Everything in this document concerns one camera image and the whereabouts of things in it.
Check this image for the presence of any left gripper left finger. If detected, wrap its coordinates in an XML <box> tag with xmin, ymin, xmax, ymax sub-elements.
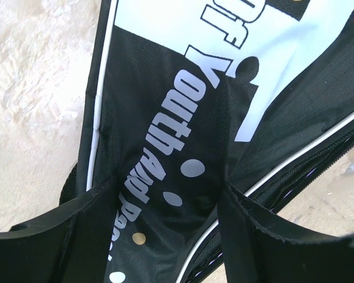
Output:
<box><xmin>0</xmin><ymin>177</ymin><xmax>118</xmax><ymax>282</ymax></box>

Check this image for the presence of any black sport racket bag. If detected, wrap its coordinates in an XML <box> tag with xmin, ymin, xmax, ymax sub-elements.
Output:
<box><xmin>60</xmin><ymin>1</ymin><xmax>354</xmax><ymax>282</ymax></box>

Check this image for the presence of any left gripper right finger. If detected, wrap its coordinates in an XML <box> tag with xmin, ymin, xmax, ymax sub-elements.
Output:
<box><xmin>218</xmin><ymin>185</ymin><xmax>354</xmax><ymax>282</ymax></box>

